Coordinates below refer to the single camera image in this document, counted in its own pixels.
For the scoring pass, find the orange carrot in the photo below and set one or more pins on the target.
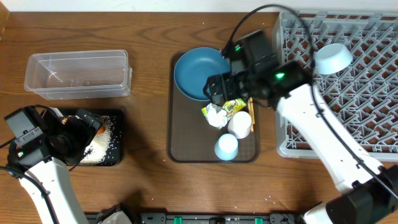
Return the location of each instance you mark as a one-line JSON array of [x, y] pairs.
[[101, 130]]

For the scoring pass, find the green snack wrapper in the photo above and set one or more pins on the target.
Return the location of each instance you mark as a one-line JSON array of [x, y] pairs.
[[233, 106]]

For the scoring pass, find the brown serving tray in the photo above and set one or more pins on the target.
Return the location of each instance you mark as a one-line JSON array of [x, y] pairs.
[[190, 139]]

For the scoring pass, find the clear plastic bin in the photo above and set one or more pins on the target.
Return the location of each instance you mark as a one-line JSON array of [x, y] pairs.
[[79, 75]]

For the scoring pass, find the white plastic cup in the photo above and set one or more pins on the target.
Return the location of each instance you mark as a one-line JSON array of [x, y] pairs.
[[240, 125]]

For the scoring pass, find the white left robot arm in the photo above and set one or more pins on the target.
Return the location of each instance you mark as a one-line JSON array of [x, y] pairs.
[[50, 188]]

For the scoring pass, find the dark blue plate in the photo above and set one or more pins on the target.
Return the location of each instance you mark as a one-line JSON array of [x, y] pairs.
[[193, 69]]

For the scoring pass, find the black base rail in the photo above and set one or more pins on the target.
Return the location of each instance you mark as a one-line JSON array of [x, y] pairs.
[[161, 218]]

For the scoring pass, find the black waste tray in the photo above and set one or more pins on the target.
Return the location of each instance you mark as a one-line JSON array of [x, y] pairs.
[[81, 137]]

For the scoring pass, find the pile of white rice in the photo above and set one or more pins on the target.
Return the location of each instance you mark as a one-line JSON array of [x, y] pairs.
[[105, 149]]

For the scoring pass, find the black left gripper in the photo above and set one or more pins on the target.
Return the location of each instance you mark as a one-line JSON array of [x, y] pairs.
[[87, 132]]

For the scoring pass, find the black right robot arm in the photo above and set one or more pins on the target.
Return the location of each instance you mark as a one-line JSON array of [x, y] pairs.
[[368, 190]]

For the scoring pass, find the light blue bowl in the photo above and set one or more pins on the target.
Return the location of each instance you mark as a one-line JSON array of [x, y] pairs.
[[332, 58]]

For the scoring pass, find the wooden chopstick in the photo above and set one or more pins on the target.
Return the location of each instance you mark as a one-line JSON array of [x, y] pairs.
[[251, 107], [252, 127]]

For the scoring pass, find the grey dishwasher rack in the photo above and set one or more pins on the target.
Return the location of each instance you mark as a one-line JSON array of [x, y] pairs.
[[364, 95]]

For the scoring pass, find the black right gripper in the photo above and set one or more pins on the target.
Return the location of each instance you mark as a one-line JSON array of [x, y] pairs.
[[216, 83]]

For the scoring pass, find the crumpled white paper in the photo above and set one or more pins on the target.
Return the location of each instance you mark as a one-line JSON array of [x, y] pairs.
[[215, 115]]

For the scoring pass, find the light blue plastic cup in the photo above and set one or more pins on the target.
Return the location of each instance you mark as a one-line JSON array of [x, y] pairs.
[[226, 147]]

